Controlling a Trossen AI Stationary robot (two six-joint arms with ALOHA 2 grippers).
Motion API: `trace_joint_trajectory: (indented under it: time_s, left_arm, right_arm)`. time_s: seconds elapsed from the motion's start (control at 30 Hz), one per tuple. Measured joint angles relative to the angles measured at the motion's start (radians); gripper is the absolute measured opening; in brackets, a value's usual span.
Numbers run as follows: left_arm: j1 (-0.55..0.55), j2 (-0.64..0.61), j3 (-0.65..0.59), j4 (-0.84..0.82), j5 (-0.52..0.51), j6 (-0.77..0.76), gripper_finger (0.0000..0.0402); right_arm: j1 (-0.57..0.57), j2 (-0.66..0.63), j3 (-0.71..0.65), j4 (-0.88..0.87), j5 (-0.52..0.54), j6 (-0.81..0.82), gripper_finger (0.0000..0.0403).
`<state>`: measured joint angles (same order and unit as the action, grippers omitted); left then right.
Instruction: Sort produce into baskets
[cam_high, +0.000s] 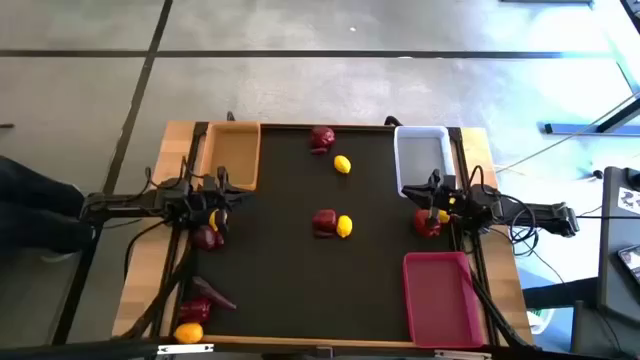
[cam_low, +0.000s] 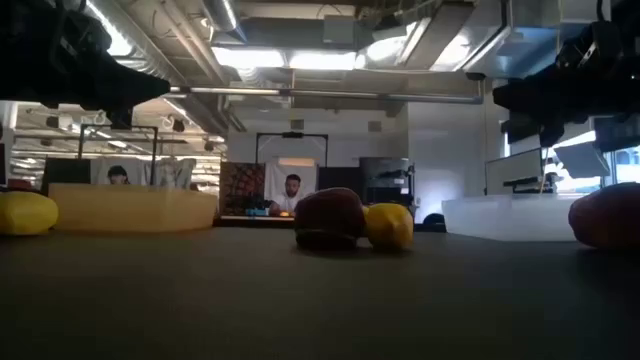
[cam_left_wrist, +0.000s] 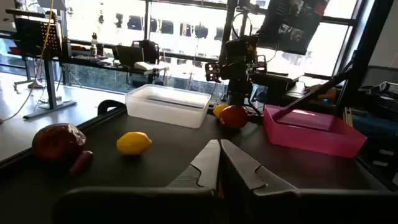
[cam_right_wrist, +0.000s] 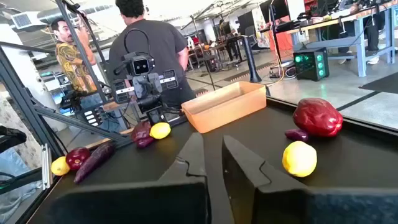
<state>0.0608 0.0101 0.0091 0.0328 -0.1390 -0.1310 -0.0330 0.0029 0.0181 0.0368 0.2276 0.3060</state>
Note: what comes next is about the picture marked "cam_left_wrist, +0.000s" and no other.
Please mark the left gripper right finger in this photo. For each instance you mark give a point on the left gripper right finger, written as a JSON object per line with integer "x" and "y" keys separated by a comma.
{"x": 239, "y": 168}

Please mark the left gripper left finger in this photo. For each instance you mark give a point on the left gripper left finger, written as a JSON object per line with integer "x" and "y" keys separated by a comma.
{"x": 206, "y": 161}

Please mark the red and yellow apple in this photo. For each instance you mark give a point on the red and yellow apple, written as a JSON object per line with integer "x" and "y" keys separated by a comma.
{"x": 234, "y": 117}

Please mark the yellow lemon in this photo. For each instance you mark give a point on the yellow lemon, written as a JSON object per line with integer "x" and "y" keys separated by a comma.
{"x": 133, "y": 143}
{"x": 219, "y": 109}

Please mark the small purple toy vegetable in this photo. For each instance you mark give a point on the small purple toy vegetable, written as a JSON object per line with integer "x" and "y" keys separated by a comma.
{"x": 81, "y": 162}

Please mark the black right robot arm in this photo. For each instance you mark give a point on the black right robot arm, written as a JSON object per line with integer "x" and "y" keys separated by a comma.
{"x": 239, "y": 96}

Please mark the black table mat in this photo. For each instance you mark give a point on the black table mat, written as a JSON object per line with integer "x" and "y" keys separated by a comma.
{"x": 174, "y": 146}

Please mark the white translucent plastic bin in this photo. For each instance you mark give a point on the white translucent plastic bin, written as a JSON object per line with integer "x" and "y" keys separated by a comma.
{"x": 168, "y": 107}

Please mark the large glass window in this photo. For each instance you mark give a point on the large glass window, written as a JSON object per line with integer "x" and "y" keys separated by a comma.
{"x": 192, "y": 18}

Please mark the tilted dark panel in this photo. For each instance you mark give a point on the tilted dark panel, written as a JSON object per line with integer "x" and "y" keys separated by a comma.
{"x": 292, "y": 25}

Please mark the pink plastic bin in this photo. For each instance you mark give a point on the pink plastic bin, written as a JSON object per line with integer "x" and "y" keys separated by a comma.
{"x": 311, "y": 137}

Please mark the black backpack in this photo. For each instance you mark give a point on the black backpack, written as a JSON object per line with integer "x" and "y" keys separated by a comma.
{"x": 147, "y": 51}

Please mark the orange object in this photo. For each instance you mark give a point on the orange object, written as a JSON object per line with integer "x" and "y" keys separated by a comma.
{"x": 329, "y": 95}

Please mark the black laptop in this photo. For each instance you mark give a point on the black laptop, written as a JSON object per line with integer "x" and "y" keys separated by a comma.
{"x": 127, "y": 56}

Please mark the long black desk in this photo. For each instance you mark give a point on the long black desk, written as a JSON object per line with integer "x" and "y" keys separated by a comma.
{"x": 102, "y": 63}

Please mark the white bottle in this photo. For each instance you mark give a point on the white bottle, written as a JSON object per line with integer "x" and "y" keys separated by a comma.
{"x": 93, "y": 46}

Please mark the black perforated panel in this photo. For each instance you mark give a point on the black perforated panel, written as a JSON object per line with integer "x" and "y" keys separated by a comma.
{"x": 37, "y": 37}

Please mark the black vertical frame post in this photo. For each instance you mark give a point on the black vertical frame post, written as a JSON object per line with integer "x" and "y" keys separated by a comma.
{"x": 228, "y": 18}

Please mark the black diagonal frame strut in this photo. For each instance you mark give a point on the black diagonal frame strut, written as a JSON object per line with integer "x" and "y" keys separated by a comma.
{"x": 311, "y": 95}

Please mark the black table edge frame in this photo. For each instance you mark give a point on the black table edge frame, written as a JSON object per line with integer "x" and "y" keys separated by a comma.
{"x": 102, "y": 116}

